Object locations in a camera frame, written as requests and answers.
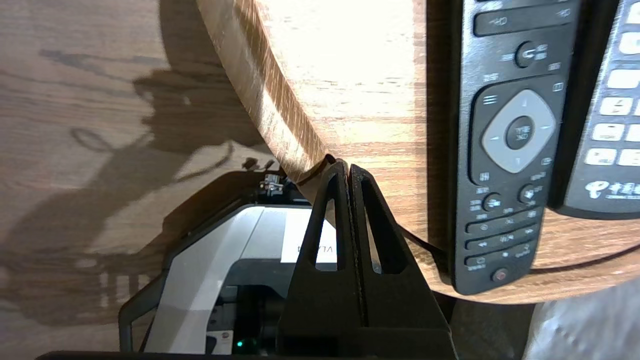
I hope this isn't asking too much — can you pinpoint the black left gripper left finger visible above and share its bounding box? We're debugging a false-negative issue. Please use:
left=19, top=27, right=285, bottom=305
left=277, top=160, right=366, bottom=357

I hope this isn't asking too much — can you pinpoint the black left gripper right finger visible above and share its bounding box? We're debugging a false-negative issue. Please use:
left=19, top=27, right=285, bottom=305
left=350, top=164, right=457, bottom=357

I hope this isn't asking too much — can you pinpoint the black remote grey navigation pad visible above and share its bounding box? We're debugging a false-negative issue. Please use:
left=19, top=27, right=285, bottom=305
left=447, top=0, right=582, bottom=296

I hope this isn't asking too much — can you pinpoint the grey white robot base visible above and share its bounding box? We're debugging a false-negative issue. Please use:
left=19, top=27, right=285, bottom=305
left=117, top=170, right=453, bottom=357

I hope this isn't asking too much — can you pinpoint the round wooden nightstand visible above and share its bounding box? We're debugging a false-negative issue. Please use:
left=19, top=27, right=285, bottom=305
left=195, top=0, right=640, bottom=306

